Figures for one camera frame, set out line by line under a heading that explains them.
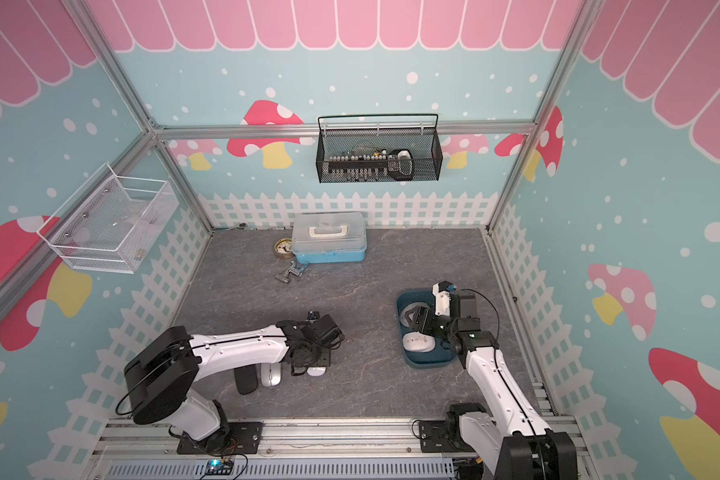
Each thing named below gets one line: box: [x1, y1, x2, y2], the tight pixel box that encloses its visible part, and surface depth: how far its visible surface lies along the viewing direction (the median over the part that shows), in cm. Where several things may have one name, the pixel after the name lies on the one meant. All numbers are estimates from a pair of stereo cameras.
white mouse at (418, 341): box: [402, 331, 436, 353], surface depth 89 cm
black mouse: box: [234, 364, 259, 395], surface depth 83 cm
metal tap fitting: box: [275, 260, 303, 284], surface depth 108 cm
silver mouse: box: [260, 362, 282, 387], surface depth 85 cm
